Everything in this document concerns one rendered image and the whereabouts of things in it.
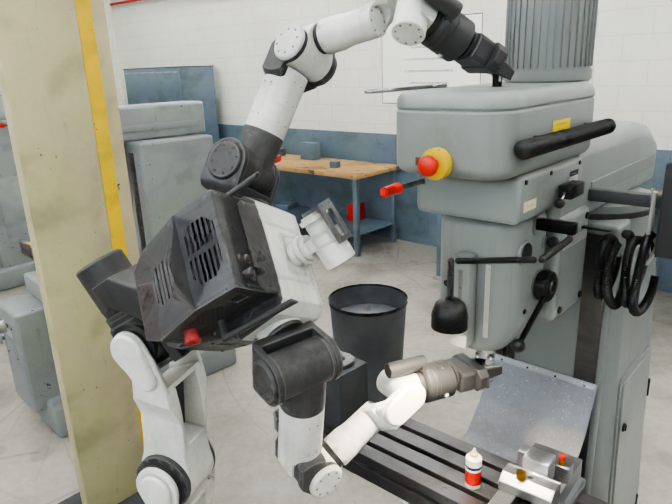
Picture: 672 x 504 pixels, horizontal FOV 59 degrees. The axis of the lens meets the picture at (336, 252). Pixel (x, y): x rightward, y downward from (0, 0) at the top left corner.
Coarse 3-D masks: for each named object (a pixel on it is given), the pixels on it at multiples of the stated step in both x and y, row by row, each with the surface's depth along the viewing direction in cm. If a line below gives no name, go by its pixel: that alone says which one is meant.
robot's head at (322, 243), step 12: (312, 228) 114; (324, 228) 114; (300, 240) 117; (312, 240) 116; (324, 240) 114; (336, 240) 114; (300, 252) 116; (312, 252) 117; (324, 252) 114; (336, 252) 114; (348, 252) 115; (324, 264) 116; (336, 264) 114
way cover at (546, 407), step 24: (504, 360) 182; (504, 384) 180; (528, 384) 176; (552, 384) 172; (576, 384) 167; (480, 408) 182; (504, 408) 178; (528, 408) 174; (552, 408) 170; (576, 408) 166; (480, 432) 178; (504, 432) 175; (528, 432) 171; (552, 432) 168; (576, 432) 165; (504, 456) 170; (576, 456) 162
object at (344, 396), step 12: (348, 360) 174; (360, 360) 177; (348, 372) 170; (360, 372) 174; (336, 384) 169; (348, 384) 171; (360, 384) 175; (336, 396) 171; (348, 396) 172; (360, 396) 176; (336, 408) 172; (348, 408) 173; (324, 420) 178; (336, 420) 173
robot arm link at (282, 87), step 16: (288, 32) 122; (304, 32) 121; (272, 48) 125; (288, 48) 121; (304, 48) 121; (272, 64) 124; (336, 64) 129; (272, 80) 124; (288, 80) 124; (304, 80) 127; (256, 96) 127; (272, 96) 124; (288, 96) 125; (256, 112) 125; (272, 112) 124; (288, 112) 126; (272, 128) 124; (288, 128) 129
